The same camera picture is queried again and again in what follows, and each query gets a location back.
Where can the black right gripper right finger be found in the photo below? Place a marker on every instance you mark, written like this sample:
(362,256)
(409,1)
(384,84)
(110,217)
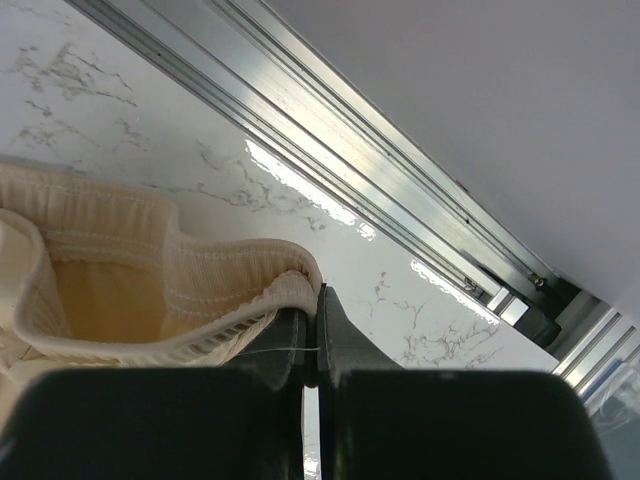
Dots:
(381,421)

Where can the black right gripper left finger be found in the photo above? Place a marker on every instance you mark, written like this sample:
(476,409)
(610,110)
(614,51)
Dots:
(238,421)

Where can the beige trousers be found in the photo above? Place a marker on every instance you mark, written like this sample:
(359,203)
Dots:
(95,274)

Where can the aluminium frame rail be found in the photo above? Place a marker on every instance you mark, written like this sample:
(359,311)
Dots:
(609,337)

